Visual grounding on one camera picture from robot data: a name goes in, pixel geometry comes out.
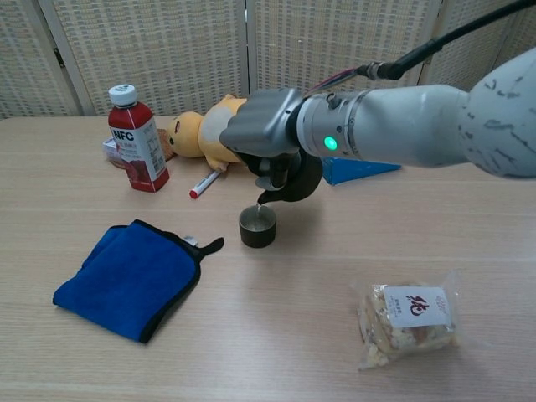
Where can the black cast iron teapot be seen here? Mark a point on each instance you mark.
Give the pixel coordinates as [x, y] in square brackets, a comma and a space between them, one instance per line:
[307, 180]

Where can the red and white marker pen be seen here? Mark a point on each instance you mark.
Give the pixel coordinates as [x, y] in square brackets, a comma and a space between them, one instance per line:
[204, 184]

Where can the small white pink package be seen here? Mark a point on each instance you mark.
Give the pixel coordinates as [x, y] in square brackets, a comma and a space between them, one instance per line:
[109, 151]

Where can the woven folding screen panel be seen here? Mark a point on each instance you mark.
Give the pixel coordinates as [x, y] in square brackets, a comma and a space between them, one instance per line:
[335, 42]
[25, 63]
[469, 63]
[159, 54]
[513, 33]

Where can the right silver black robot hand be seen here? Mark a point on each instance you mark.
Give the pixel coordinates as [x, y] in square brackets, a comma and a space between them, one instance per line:
[264, 121]

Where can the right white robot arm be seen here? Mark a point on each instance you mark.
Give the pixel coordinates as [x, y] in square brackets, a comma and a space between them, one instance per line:
[419, 121]

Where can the blue cookie box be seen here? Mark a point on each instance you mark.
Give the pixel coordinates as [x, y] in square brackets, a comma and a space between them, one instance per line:
[347, 171]

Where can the blue cloth with black trim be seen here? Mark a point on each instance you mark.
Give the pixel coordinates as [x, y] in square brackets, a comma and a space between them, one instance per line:
[125, 280]

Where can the red NFC juice bottle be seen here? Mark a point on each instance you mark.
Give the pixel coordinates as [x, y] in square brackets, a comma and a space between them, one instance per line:
[142, 167]

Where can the yellow plush toy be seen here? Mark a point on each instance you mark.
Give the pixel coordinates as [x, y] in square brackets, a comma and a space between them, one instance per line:
[188, 134]

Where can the clear snack bag white label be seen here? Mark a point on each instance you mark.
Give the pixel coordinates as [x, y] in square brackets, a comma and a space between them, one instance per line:
[414, 310]

